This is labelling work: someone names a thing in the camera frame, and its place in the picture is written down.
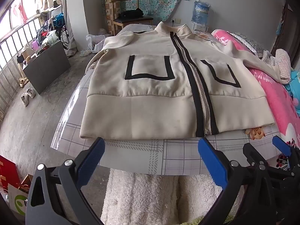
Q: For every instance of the wheelchair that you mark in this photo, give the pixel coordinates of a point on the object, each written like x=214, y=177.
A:
x=64, y=36

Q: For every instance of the pink checked garment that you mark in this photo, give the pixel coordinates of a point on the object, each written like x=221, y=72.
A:
x=282, y=61

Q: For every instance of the white green paper bag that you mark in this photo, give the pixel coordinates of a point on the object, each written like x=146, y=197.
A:
x=16, y=201

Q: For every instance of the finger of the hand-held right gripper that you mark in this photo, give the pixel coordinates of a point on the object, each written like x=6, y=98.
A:
x=280, y=144
x=252, y=152

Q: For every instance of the brown cardboard box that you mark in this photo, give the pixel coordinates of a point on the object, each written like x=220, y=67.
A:
x=27, y=182

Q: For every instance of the pile of colourful clothes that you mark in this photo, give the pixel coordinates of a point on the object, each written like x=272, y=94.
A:
x=44, y=31

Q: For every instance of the stack of patterned boxes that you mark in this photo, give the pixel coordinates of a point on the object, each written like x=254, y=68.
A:
x=108, y=11

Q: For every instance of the teal printed blanket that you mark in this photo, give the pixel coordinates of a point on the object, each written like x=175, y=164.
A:
x=294, y=84

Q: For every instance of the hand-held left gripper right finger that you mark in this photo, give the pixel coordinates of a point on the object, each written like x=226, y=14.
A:
x=212, y=161

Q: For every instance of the plaid floral bed sheet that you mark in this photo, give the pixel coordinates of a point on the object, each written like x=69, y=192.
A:
x=182, y=154

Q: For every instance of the blue hanging ornament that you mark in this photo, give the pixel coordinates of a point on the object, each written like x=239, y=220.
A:
x=280, y=27

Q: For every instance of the white wall socket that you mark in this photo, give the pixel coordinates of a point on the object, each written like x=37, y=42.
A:
x=175, y=20

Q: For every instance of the lace trimmed pillow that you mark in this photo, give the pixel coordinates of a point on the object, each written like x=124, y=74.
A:
x=250, y=42

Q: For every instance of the cream zip jacket black trim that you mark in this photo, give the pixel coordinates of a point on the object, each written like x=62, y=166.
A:
x=150, y=107

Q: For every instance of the blue water bottle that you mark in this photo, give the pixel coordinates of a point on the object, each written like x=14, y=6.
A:
x=200, y=14

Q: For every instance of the white water dispenser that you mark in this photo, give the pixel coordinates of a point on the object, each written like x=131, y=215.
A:
x=199, y=28

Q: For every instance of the pink floral fleece blanket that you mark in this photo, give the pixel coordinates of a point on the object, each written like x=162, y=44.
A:
x=276, y=98

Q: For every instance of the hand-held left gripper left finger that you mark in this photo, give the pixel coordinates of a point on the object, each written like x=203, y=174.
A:
x=90, y=161

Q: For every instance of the cluttered dark side table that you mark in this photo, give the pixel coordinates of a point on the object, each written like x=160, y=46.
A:
x=46, y=68

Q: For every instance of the wooden chair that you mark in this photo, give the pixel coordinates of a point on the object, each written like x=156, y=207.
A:
x=117, y=23

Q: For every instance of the red hanging garment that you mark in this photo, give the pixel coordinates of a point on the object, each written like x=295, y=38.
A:
x=20, y=9

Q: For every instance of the white plastic bag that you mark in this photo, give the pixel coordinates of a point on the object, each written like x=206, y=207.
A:
x=95, y=43

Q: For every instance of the tan bag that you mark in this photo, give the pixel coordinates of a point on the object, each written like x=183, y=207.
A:
x=24, y=54

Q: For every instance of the black bag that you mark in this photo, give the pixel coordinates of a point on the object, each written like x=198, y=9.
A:
x=131, y=14

